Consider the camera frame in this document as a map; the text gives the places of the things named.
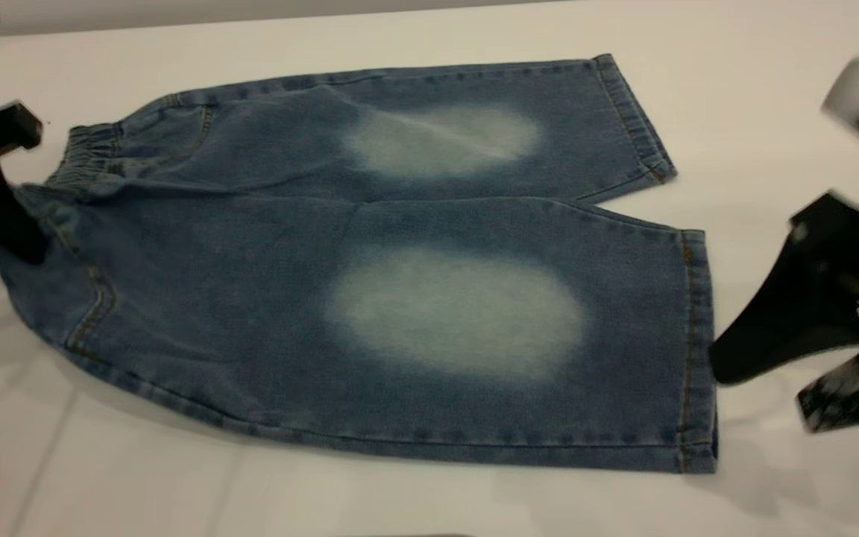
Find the blue denim pants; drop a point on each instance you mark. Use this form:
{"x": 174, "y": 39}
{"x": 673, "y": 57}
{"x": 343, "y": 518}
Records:
{"x": 250, "y": 313}

